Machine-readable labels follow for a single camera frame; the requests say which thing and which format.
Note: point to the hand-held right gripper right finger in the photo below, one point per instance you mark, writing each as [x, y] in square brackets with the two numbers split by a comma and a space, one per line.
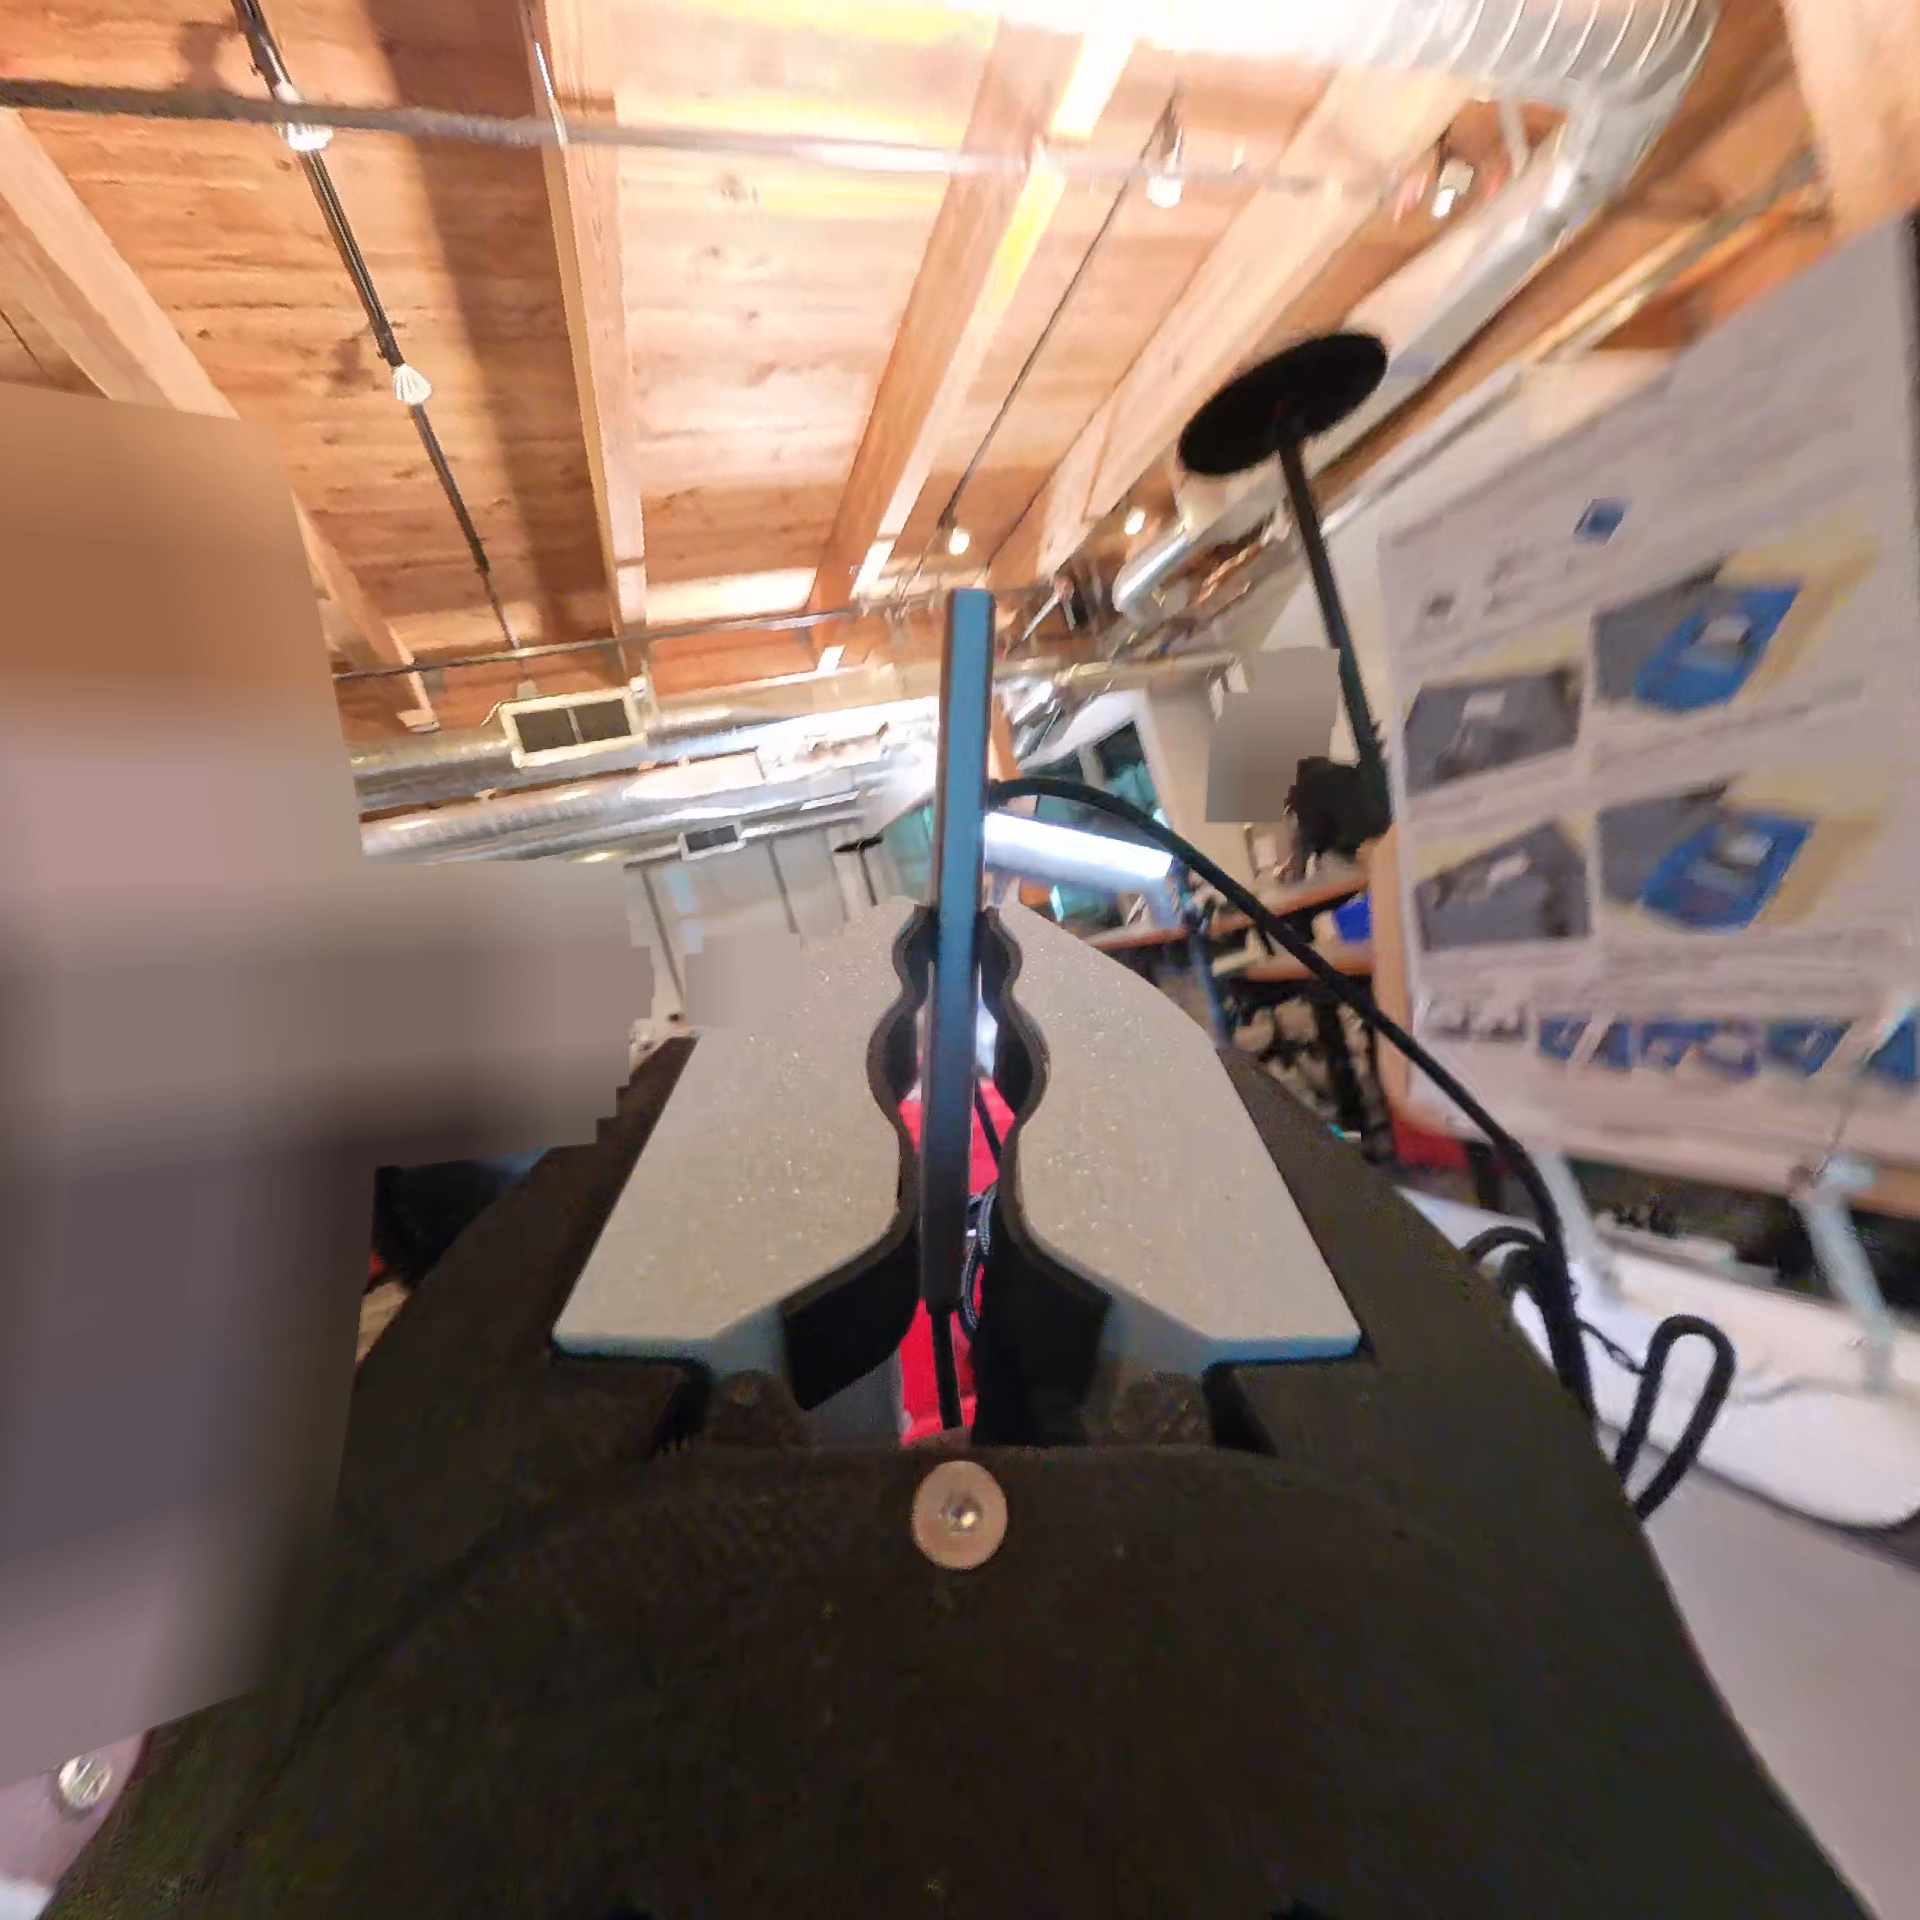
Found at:
[1170, 1184]

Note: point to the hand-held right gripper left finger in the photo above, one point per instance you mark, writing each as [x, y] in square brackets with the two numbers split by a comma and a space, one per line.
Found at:
[752, 1171]

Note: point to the red plastic bin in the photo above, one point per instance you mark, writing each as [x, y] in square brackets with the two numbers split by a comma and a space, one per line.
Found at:
[919, 1373]

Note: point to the grey usb hub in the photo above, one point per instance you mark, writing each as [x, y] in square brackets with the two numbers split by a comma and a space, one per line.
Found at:
[959, 780]

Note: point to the white vent grille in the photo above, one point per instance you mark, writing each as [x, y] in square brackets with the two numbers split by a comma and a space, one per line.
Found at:
[575, 729]

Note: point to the printed instruction sheet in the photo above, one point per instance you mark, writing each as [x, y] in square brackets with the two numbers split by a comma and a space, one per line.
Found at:
[1726, 780]

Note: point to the black disc pole stand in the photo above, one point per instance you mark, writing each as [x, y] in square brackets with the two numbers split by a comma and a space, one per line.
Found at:
[1283, 388]

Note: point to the silver ventilation duct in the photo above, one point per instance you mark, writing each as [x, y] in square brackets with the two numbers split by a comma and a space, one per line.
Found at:
[1590, 137]
[600, 803]

